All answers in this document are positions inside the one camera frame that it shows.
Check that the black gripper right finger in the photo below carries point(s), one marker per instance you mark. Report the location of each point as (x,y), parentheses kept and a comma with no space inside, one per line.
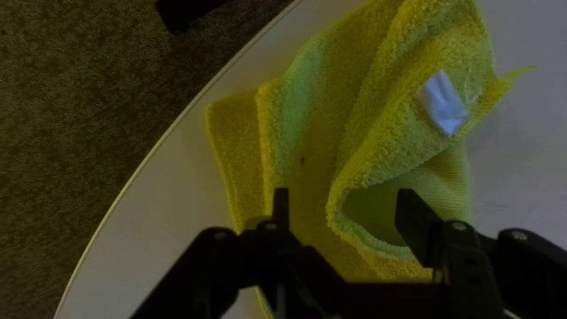
(417,224)

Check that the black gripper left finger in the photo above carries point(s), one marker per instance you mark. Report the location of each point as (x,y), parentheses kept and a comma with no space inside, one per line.
(280,210)

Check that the yellow microfibre towel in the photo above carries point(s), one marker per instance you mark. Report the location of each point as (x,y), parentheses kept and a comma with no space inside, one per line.
(355,89)

